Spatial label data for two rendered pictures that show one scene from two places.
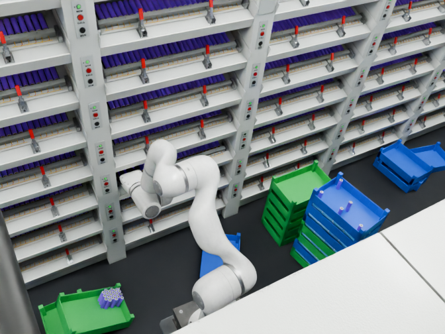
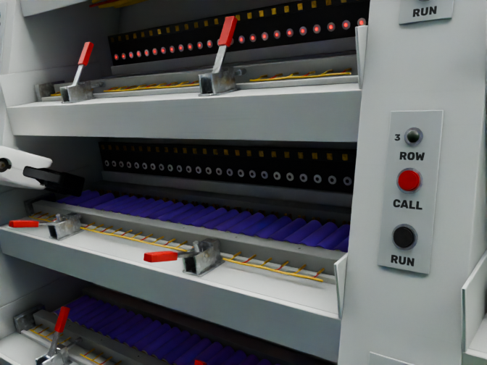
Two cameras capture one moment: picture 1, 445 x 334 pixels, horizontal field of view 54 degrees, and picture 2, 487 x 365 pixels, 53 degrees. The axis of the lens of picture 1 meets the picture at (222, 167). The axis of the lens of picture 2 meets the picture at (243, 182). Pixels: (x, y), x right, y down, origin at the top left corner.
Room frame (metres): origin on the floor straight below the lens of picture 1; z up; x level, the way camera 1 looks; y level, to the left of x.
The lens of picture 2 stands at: (1.37, -0.41, 0.61)
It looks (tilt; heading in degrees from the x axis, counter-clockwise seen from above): 0 degrees down; 73
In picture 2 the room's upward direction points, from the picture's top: 5 degrees clockwise
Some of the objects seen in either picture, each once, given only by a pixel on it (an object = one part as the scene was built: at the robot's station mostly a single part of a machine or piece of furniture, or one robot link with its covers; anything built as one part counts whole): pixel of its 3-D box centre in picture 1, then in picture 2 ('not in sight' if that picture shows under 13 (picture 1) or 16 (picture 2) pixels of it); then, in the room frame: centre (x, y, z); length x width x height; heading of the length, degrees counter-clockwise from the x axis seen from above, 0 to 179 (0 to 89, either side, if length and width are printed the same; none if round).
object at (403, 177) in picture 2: not in sight; (410, 181); (1.60, -0.09, 0.62); 0.02 x 0.01 x 0.02; 125
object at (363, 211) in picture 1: (348, 205); not in sight; (1.35, -0.61, 0.52); 0.30 x 0.20 x 0.08; 45
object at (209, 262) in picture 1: (220, 258); not in sight; (1.28, -0.05, 0.04); 0.30 x 0.20 x 0.08; 2
